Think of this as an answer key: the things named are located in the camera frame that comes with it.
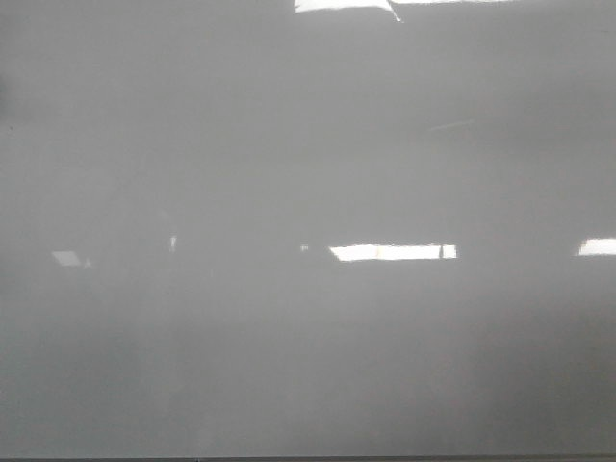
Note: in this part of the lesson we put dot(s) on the white whiteboard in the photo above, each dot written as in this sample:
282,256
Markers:
237,228

